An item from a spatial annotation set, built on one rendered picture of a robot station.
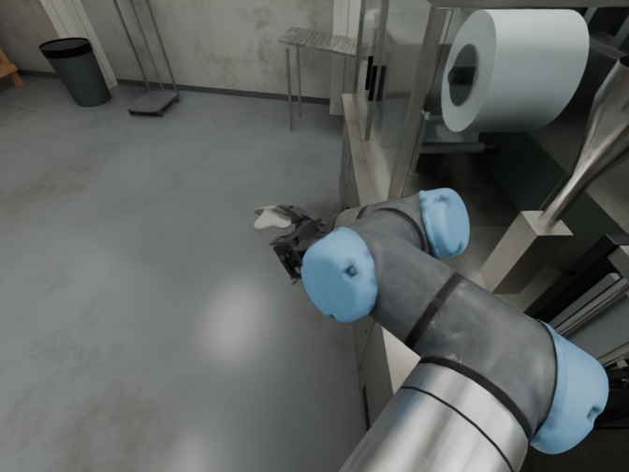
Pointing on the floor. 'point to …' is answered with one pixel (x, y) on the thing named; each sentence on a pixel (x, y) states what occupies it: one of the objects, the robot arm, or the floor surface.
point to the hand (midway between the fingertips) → (278, 242)
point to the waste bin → (78, 69)
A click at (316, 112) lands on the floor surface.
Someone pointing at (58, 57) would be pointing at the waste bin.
